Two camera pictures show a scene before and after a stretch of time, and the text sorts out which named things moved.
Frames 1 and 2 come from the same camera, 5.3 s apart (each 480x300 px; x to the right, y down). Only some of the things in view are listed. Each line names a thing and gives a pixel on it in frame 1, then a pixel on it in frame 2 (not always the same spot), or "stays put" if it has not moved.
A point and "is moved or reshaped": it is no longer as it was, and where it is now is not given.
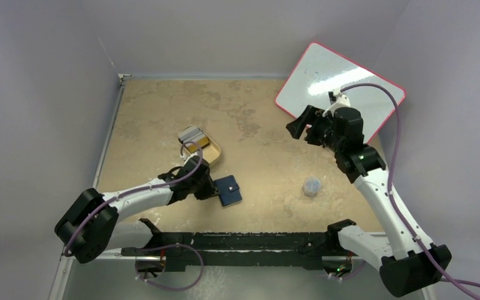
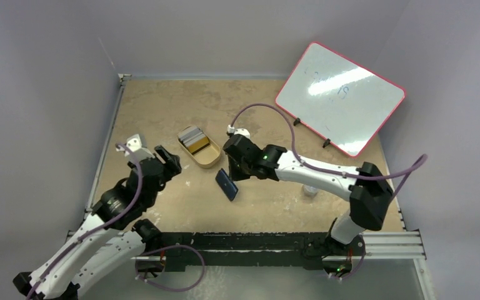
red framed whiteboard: x=320 y=69 stays put
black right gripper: x=309 y=127 → x=237 y=156
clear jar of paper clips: x=311 y=186 stays put
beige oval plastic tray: x=212 y=152 stays put
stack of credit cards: x=196 y=134 stays put
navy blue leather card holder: x=229 y=190 is moved or reshaped
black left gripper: x=210 y=190 → x=172 y=166
